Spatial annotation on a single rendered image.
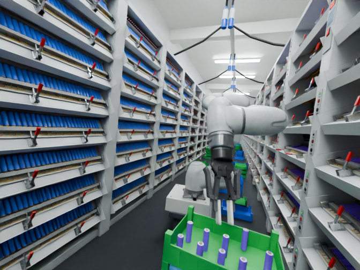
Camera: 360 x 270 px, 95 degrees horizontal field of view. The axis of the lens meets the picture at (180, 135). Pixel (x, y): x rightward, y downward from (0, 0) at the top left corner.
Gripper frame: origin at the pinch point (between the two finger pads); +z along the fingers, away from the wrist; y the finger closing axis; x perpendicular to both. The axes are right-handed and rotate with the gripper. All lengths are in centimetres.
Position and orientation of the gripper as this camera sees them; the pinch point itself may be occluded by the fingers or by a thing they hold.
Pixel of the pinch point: (224, 212)
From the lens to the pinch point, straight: 59.3
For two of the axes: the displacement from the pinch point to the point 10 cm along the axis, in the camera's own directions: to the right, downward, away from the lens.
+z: -0.5, 9.3, -3.7
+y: -9.9, -1.0, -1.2
